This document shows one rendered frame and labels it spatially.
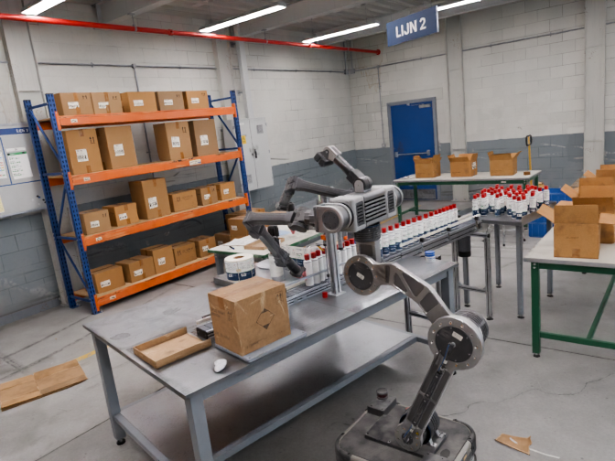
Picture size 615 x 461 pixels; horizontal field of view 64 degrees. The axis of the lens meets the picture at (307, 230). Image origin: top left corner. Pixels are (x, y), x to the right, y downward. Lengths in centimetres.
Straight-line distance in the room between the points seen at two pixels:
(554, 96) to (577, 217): 649
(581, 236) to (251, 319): 236
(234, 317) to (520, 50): 869
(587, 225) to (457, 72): 715
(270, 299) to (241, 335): 22
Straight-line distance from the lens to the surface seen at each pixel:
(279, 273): 323
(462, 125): 1048
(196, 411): 228
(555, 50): 1010
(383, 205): 239
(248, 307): 231
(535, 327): 401
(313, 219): 218
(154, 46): 792
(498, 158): 813
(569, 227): 375
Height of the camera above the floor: 186
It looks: 12 degrees down
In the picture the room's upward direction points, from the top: 6 degrees counter-clockwise
